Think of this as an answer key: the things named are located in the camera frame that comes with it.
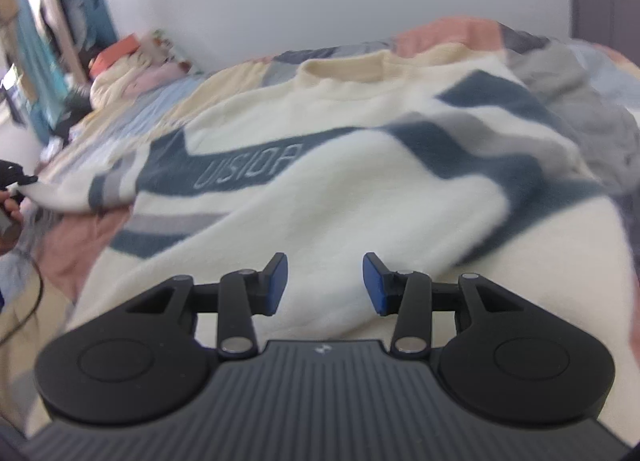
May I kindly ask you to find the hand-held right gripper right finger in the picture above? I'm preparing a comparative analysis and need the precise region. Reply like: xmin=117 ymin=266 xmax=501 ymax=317
xmin=362 ymin=252 xmax=526 ymax=357

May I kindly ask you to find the light blue hanging garment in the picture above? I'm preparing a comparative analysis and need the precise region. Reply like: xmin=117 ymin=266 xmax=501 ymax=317
xmin=10 ymin=0 xmax=66 ymax=133

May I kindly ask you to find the person's left hand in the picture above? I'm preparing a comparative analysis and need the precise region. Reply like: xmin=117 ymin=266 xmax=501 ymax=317
xmin=0 ymin=191 xmax=23 ymax=256

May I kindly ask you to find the black cable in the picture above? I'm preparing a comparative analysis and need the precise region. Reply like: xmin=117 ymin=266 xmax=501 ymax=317
xmin=0 ymin=241 xmax=46 ymax=344

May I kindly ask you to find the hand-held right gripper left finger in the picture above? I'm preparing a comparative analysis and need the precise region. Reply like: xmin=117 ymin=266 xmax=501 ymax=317
xmin=125 ymin=252 xmax=289 ymax=359

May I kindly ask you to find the pink pillow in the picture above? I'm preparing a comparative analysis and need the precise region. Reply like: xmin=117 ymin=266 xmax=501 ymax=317
xmin=127 ymin=64 xmax=193 ymax=93

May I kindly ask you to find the pink hanging garment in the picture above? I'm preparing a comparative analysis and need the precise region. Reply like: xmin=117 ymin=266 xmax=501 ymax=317
xmin=25 ymin=0 xmax=82 ymax=83

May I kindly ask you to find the patchwork quilt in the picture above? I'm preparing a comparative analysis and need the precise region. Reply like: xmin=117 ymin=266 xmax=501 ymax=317
xmin=0 ymin=16 xmax=640 ymax=442

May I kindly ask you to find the cream folded duvet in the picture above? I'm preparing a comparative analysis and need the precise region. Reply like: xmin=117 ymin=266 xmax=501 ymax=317
xmin=90 ymin=58 xmax=151 ymax=108

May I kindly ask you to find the cream blue-striped sweater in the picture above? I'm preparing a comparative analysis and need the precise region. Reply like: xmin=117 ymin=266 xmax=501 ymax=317
xmin=22 ymin=48 xmax=631 ymax=347

